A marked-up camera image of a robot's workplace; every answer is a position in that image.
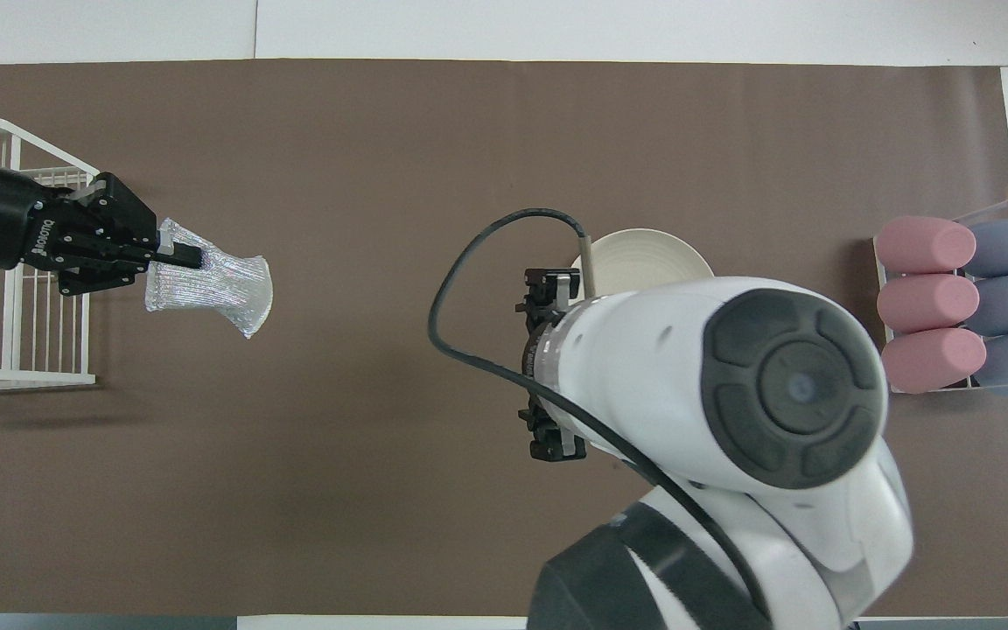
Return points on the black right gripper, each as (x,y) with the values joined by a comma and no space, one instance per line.
(539,367)

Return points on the silver mesh sponge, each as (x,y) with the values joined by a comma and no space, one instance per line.
(224,284)

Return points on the cream round plate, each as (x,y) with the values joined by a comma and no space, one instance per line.
(644,254)

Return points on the brown paper table mat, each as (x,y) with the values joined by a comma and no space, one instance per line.
(381,481)

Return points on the pink plastic cup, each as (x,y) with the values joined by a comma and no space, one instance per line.
(933,360)
(924,245)
(928,304)

